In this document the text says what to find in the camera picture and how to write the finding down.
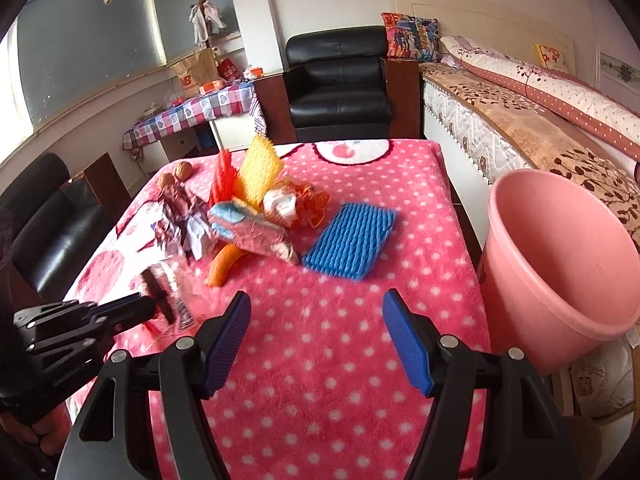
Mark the bed with floral blanket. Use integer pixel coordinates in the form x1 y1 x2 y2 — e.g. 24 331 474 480
419 62 640 247

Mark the white quilted mattress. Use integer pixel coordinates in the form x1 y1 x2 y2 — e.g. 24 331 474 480
422 80 538 251

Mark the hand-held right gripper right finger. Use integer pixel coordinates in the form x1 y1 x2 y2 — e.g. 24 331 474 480
382 289 583 480

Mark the red foam net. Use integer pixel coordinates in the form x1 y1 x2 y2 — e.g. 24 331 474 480
209 150 240 208

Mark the beige patterned stool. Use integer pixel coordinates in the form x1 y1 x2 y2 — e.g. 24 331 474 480
570 335 640 421

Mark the brown foil wrapper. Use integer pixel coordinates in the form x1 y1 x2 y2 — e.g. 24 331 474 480
155 175 216 262

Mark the pink polka dot blanket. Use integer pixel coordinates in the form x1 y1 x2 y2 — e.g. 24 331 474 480
62 139 493 480

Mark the floral dotted quilt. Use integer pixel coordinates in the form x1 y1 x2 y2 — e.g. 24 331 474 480
440 35 640 162

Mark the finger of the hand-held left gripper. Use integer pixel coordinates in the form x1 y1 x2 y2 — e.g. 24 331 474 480
14 295 156 357

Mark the cream bed headboard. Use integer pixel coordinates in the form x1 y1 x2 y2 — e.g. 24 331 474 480
395 0 576 71

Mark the brown paper bag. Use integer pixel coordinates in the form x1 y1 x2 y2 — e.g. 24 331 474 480
169 50 221 96

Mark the white hanging cloth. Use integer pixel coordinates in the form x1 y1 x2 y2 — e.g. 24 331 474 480
190 2 226 47

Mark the orange snack wrapper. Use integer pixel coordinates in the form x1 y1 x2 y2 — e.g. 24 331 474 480
262 180 331 228

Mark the person's left hand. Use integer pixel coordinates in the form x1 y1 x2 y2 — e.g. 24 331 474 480
0 407 66 457

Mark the pink blue snack wrapper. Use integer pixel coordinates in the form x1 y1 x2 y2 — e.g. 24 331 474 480
207 200 301 266

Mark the checkered tablecloth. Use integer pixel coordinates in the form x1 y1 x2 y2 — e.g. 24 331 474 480
122 82 258 151

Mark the small table checkered cloth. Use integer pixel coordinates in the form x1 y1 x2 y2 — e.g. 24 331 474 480
132 110 262 172

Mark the white ornamented wardrobe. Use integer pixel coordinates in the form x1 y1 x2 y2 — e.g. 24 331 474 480
597 52 640 97

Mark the colourful printed cushion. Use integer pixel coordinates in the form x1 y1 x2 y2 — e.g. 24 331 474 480
381 12 441 59

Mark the wooden side table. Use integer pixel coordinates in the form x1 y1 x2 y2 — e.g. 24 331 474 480
252 67 297 144

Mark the yellow foam net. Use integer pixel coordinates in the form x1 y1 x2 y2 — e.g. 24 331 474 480
232 135 285 211

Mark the yellow floral pillow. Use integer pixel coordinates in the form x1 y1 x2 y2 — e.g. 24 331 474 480
534 43 571 73

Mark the wooden bedside cabinet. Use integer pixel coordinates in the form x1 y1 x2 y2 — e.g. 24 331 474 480
385 57 422 140

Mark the clear plastic wrapper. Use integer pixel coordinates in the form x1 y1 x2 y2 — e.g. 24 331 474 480
142 255 198 336

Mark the black white patterned cloth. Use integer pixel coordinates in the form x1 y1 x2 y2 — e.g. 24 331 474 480
249 92 271 138

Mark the black leather armchair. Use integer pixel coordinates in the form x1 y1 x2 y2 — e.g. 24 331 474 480
285 26 393 132

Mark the blue foam net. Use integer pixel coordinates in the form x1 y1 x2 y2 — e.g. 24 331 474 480
301 203 397 281

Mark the black leather sofa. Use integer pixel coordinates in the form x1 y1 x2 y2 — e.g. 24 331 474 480
0 152 131 302

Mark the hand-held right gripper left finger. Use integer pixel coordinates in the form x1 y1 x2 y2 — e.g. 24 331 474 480
59 290 252 480

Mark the pink plastic bucket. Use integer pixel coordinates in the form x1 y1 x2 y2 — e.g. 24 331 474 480
477 169 640 376

